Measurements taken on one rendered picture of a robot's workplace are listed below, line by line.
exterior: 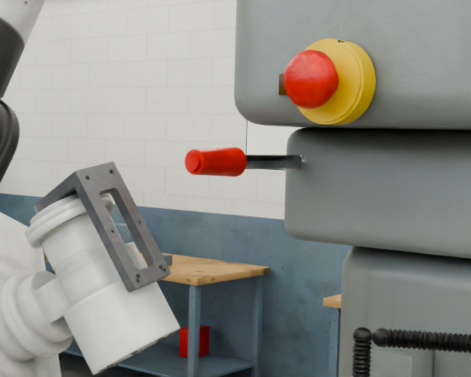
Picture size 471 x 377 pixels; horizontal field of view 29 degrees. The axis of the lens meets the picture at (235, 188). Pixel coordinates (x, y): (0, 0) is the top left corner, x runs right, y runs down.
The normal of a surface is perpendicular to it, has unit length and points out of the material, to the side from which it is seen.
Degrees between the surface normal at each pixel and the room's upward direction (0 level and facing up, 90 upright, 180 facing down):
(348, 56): 90
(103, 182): 60
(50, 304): 90
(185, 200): 90
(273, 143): 90
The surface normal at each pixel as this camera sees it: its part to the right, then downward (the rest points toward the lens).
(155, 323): 0.58, -0.42
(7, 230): 0.82, -0.49
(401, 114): -0.46, 0.73
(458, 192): -0.62, 0.02
